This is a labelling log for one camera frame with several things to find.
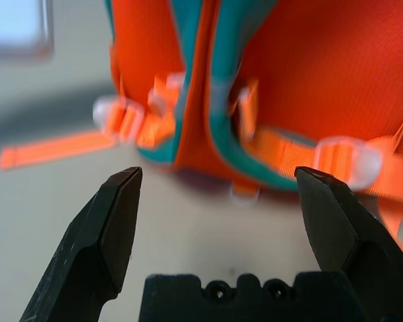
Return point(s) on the orange teal plush backpack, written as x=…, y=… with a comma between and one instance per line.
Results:
x=322, y=67

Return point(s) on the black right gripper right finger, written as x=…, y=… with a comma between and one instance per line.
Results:
x=349, y=234

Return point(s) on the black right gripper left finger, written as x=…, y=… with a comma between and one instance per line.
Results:
x=87, y=241

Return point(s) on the white pencil case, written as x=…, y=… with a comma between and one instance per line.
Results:
x=13, y=23

